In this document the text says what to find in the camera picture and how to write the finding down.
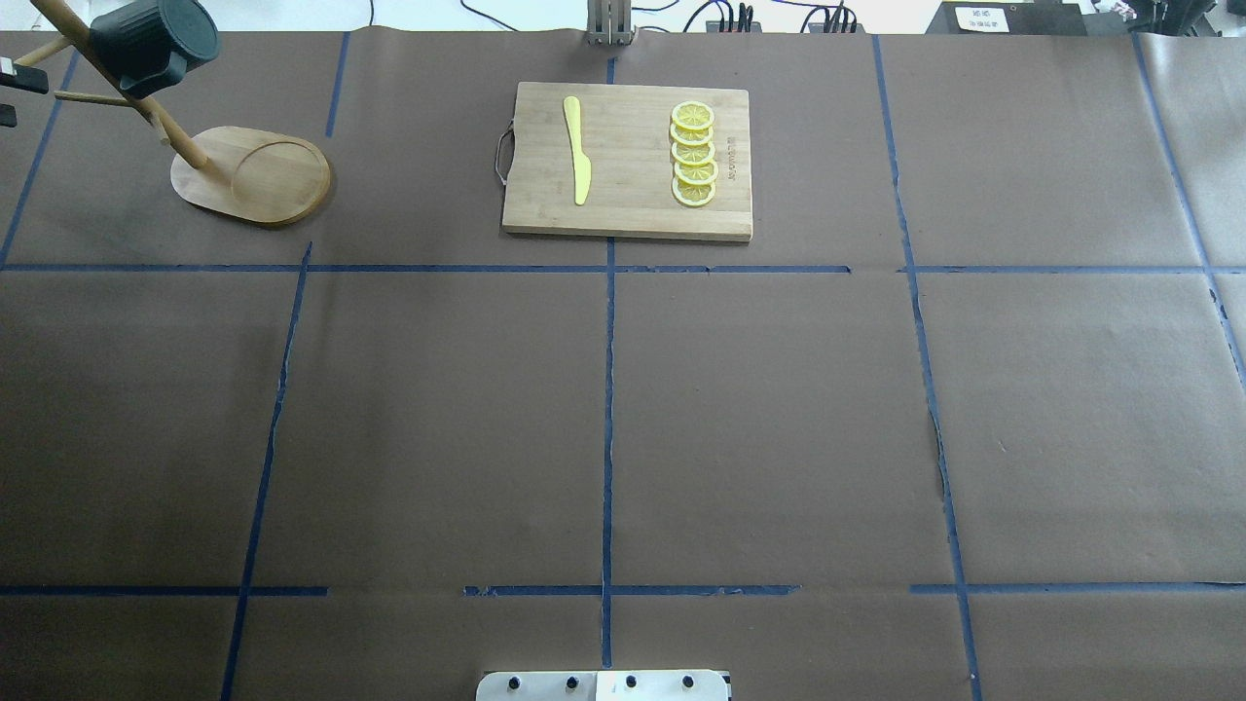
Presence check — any teal ribbed mug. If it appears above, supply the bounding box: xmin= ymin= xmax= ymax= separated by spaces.
xmin=88 ymin=1 xmax=222 ymax=100

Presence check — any wooden mug rack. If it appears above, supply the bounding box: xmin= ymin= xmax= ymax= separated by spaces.
xmin=15 ymin=1 xmax=331 ymax=228

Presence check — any yellow plastic knife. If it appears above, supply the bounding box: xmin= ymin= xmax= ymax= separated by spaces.
xmin=564 ymin=93 xmax=592 ymax=205

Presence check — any bamboo cutting board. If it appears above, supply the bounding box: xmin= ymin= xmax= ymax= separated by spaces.
xmin=501 ymin=83 xmax=753 ymax=242

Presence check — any lemon slice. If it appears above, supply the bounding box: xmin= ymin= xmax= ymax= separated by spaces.
xmin=672 ymin=100 xmax=715 ymax=132
xmin=672 ymin=142 xmax=716 ymax=166
xmin=669 ymin=125 xmax=714 ymax=148
xmin=673 ymin=161 xmax=719 ymax=187
xmin=672 ymin=177 xmax=716 ymax=207

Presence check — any black box with label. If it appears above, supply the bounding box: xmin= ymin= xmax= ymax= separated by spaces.
xmin=925 ymin=1 xmax=1087 ymax=36

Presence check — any aluminium frame post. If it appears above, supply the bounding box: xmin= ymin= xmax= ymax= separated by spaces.
xmin=586 ymin=0 xmax=635 ymax=46

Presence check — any white pedestal column base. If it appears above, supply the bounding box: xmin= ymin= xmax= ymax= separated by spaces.
xmin=475 ymin=669 xmax=733 ymax=700

